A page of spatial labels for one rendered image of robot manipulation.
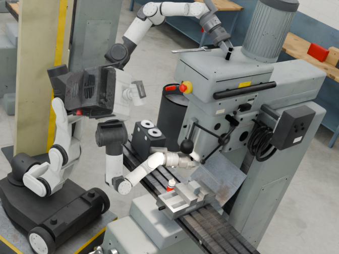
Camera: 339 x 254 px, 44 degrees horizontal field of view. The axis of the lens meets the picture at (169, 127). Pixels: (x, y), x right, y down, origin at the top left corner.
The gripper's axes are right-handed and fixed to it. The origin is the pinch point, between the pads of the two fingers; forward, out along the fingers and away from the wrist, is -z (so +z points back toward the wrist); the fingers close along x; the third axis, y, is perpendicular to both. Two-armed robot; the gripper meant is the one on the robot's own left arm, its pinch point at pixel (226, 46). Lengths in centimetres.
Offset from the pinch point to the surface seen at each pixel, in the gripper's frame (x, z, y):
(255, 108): -20.7, -32.8, -18.9
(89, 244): 28, -46, -158
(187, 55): 17.8, 5.8, -9.8
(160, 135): -12, -13, -84
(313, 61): -367, -17, -113
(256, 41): -14.6, -5.0, 7.2
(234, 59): -3.1, -7.1, -2.2
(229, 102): 5.7, -23.5, -13.6
